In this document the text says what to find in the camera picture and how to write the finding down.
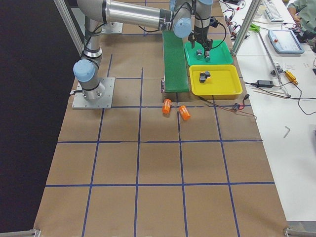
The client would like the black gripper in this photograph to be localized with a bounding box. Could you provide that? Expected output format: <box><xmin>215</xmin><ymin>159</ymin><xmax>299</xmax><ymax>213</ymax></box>
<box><xmin>188</xmin><ymin>26</ymin><xmax>213</xmax><ymax>52</ymax></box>

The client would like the yellow push button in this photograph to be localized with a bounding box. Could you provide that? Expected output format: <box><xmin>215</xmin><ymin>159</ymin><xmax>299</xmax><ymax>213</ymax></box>
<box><xmin>204</xmin><ymin>71</ymin><xmax>211</xmax><ymax>82</ymax></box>
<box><xmin>199</xmin><ymin>72</ymin><xmax>206</xmax><ymax>83</ymax></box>

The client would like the orange cylinder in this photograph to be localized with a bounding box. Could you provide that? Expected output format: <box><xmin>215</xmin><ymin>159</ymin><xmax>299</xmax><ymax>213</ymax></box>
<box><xmin>162</xmin><ymin>99</ymin><xmax>172</xmax><ymax>114</ymax></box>
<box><xmin>178</xmin><ymin>105</ymin><xmax>191</xmax><ymax>120</ymax></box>

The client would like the green plastic tray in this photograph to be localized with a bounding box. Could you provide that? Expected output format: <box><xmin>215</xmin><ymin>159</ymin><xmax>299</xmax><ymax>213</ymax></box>
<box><xmin>184</xmin><ymin>42</ymin><xmax>233</xmax><ymax>66</ymax></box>

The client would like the green conveyor belt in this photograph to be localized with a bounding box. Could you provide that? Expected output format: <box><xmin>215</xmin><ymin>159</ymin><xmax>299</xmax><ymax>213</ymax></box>
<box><xmin>161</xmin><ymin>31</ymin><xmax>190</xmax><ymax>93</ymax></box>

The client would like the yellow plastic tray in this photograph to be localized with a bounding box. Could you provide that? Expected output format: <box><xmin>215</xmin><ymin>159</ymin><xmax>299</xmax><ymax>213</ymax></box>
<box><xmin>189</xmin><ymin>64</ymin><xmax>243</xmax><ymax>99</ymax></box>

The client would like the small circuit board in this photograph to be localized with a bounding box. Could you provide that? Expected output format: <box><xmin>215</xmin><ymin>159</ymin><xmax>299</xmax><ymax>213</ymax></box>
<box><xmin>232</xmin><ymin>103</ymin><xmax>241</xmax><ymax>111</ymax></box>

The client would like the black power adapter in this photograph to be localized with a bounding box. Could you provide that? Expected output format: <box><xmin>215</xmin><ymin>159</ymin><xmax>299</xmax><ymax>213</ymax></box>
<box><xmin>256</xmin><ymin>80</ymin><xmax>274</xmax><ymax>88</ymax></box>

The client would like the teach pendant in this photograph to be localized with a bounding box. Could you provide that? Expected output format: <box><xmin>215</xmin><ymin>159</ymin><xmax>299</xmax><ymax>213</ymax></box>
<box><xmin>268</xmin><ymin>30</ymin><xmax>305</xmax><ymax>54</ymax></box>

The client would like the green handled reach tool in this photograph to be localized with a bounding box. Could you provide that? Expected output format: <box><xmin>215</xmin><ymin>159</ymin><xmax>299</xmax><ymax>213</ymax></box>
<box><xmin>249</xmin><ymin>23</ymin><xmax>291</xmax><ymax>99</ymax></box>

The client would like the aluminium frame post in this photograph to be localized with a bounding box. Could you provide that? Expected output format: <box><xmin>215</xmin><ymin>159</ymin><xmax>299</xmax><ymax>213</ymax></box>
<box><xmin>231</xmin><ymin>0</ymin><xmax>261</xmax><ymax>56</ymax></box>

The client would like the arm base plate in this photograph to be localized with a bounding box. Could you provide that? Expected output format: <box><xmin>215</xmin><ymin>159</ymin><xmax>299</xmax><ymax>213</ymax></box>
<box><xmin>72</xmin><ymin>77</ymin><xmax>116</xmax><ymax>109</ymax></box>

